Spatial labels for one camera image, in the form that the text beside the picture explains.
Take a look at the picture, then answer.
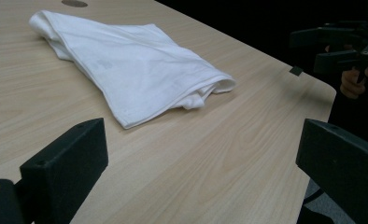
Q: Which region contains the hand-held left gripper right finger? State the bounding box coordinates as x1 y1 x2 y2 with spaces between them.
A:
295 118 368 224

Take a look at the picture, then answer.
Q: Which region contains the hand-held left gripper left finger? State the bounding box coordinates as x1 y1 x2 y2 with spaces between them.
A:
19 117 109 224

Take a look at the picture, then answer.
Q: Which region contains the white cloth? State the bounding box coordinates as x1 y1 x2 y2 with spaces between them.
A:
28 9 237 130

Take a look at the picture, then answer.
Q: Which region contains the dark round table grommet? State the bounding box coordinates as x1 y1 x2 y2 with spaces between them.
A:
61 0 89 8

